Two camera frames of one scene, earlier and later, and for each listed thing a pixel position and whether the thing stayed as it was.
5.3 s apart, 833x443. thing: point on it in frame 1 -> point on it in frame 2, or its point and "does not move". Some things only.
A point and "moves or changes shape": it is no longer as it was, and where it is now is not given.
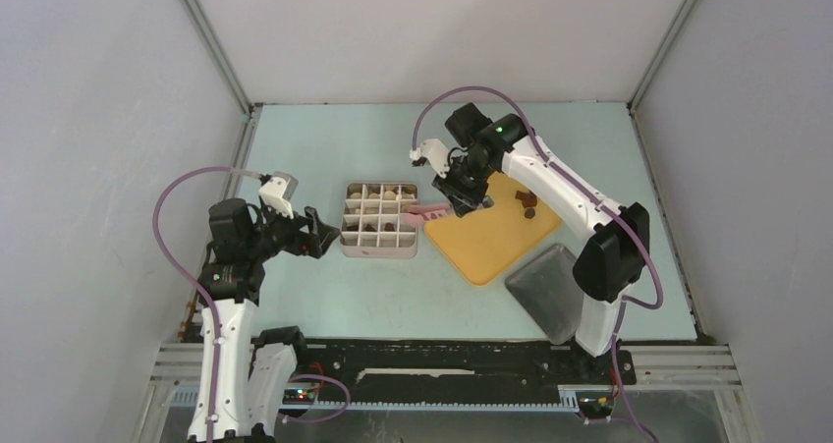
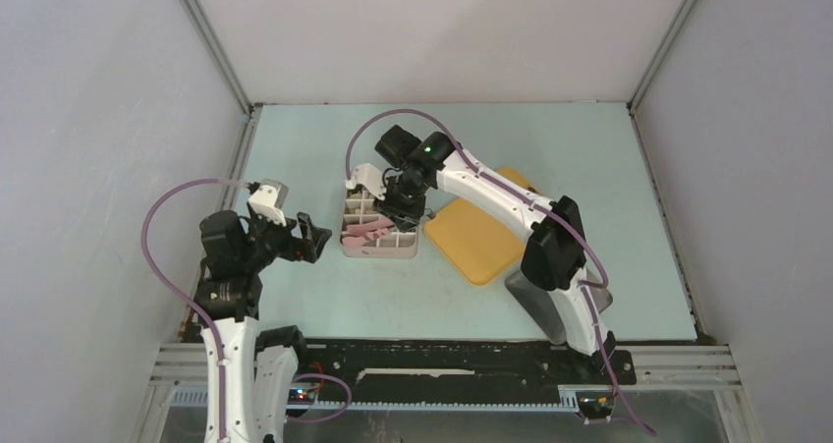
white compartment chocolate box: (372, 224) does not move
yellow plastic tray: (486, 242) does not move
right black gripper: (449, 187) -> (405, 217)
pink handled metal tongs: (426, 211) moves or changes shape
